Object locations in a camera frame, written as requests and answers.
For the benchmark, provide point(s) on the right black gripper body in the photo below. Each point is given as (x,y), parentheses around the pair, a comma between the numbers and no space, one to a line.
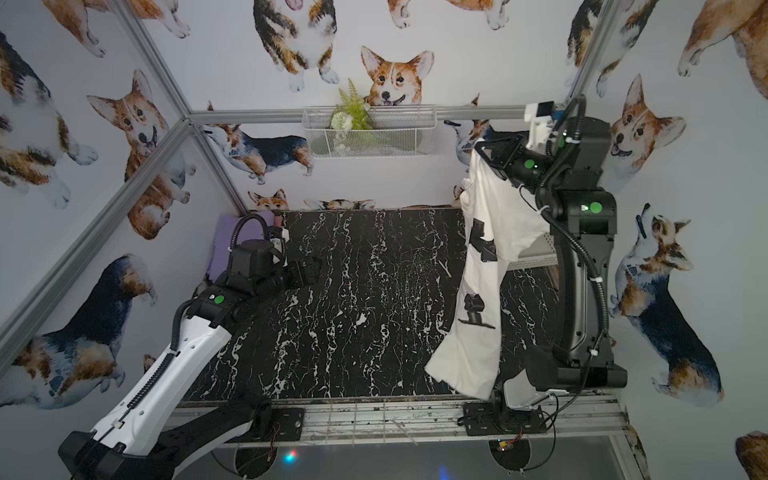
(514,161)

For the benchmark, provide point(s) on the folded purple t-shirt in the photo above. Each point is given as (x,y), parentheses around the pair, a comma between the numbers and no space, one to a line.
(223,233)

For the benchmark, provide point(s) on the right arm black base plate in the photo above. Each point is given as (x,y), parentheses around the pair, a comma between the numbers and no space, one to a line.
(485,419)

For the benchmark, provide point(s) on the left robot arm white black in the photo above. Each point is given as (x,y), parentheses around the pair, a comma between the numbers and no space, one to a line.
(131,441)

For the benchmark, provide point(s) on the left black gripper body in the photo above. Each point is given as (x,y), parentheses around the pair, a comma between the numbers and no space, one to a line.
(306,270)

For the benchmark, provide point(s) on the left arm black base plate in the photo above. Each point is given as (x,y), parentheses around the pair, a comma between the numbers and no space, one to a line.
(285,425)

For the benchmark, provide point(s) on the white printed t-shirt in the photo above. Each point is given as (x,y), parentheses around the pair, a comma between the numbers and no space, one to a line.
(499,225)

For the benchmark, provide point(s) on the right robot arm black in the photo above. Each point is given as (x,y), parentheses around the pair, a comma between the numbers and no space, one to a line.
(582,217)

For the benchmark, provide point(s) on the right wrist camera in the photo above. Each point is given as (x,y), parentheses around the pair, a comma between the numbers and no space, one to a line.
(539,118)

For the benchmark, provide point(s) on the white plastic basket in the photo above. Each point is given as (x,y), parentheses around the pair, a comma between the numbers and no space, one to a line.
(541,253)

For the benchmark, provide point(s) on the white wire wall basket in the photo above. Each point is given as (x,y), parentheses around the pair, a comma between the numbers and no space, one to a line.
(378,132)

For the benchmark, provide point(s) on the artificial green fern plant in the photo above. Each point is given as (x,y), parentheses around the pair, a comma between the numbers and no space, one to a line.
(351,114)

